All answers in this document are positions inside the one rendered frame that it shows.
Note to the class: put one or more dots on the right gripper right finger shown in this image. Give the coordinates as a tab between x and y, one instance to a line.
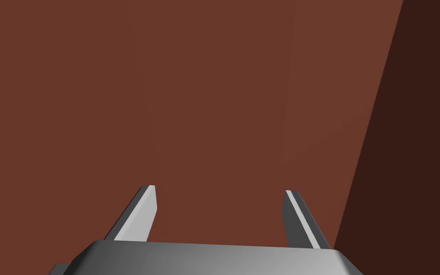
300	225

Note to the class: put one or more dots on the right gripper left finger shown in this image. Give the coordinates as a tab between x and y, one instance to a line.
138	219

